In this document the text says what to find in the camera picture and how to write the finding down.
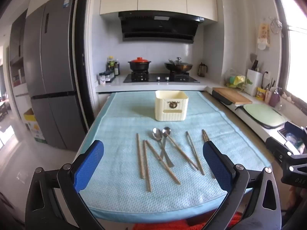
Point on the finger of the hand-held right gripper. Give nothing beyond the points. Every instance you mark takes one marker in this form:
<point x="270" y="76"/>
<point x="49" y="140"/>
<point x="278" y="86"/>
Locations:
<point x="296" y="129"/>
<point x="275" y="146"/>

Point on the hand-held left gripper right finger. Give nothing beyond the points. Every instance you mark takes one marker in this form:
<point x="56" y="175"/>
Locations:
<point x="217" y="165"/>

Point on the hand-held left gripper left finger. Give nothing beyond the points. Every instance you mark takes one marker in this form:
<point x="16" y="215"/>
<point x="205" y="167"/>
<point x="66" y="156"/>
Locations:
<point x="88" y="165"/>

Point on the wooden chopstick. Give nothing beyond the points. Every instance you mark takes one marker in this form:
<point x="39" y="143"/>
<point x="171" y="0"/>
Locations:
<point x="195" y="153"/>
<point x="204" y="135"/>
<point x="183" y="152"/>
<point x="191" y="152"/>
<point x="163" y="163"/>
<point x="139" y="155"/>
<point x="147" y="165"/>

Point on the metal spoon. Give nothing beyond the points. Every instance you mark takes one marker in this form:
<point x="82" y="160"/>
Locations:
<point x="166" y="131"/>
<point x="157" y="135"/>

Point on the cream plastic utensil holder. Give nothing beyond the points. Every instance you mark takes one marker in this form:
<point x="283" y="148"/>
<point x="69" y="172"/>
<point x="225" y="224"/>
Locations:
<point x="170" y="105"/>

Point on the light green cutting board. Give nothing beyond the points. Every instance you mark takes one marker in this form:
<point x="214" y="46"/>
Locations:
<point x="263" y="115"/>

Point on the purple soap bottle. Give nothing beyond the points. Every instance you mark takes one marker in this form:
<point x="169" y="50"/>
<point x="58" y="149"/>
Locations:
<point x="274" y="99"/>

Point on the pink utensil cup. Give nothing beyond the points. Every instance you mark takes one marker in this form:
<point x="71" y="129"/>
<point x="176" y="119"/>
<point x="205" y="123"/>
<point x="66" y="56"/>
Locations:
<point x="267" y="96"/>

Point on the light blue towel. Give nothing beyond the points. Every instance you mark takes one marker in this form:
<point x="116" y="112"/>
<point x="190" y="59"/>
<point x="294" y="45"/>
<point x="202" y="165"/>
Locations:
<point x="120" y="129"/>

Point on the yellow printed cup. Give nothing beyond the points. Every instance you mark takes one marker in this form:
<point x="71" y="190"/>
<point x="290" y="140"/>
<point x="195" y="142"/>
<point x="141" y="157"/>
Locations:
<point x="260" y="93"/>

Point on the white knife holder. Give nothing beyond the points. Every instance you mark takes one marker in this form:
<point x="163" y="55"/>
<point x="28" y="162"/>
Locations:
<point x="253" y="82"/>

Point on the black tray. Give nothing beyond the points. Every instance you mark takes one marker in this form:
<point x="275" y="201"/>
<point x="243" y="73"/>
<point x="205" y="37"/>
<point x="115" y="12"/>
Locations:
<point x="219" y="98"/>

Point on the wooden cutting board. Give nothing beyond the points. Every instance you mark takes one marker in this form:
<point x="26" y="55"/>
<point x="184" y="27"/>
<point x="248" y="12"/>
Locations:
<point x="231" y="95"/>

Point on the yellow cardboard box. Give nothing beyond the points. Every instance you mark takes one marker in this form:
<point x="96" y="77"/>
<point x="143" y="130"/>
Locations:
<point x="33" y="124"/>

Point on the window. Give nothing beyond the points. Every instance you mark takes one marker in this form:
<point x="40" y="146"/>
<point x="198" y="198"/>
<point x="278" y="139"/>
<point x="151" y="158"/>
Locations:
<point x="296" y="52"/>

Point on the bag of yellow green sponges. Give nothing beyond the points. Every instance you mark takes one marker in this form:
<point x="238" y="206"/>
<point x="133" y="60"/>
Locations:
<point x="236" y="79"/>

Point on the white kitchen counter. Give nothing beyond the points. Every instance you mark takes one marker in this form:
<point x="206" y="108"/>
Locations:
<point x="115" y="85"/>

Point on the white printed jar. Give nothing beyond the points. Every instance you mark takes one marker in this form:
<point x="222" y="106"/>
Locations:
<point x="102" y="79"/>

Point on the hanging printed towel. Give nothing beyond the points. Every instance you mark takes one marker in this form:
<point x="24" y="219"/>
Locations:
<point x="263" y="36"/>

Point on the black gas stove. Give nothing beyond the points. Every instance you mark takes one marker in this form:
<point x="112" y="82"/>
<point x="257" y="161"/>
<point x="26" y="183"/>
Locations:
<point x="160" y="77"/>

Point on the wok with glass lid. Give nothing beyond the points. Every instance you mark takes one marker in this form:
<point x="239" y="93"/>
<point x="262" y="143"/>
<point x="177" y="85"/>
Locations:
<point x="178" y="66"/>

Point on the yellow-capped oil bottle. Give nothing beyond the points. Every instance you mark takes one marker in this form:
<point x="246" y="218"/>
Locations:
<point x="110" y="61"/>

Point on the black pot with red lid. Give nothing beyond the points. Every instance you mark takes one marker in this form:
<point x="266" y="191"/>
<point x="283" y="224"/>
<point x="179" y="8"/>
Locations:
<point x="139" y="64"/>

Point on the grey refrigerator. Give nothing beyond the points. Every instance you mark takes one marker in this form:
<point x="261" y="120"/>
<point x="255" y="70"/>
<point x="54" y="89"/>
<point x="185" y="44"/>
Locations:
<point x="52" y="52"/>

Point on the open shelf cabinet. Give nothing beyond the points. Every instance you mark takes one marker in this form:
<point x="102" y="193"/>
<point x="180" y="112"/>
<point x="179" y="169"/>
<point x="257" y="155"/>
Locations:
<point x="18" y="62"/>

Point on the black range hood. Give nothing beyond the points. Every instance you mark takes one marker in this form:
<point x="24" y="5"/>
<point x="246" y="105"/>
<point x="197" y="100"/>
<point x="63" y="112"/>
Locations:
<point x="158" y="28"/>

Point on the wall socket with plug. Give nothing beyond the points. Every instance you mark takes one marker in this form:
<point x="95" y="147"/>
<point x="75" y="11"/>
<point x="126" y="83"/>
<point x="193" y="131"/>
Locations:
<point x="265" y="76"/>

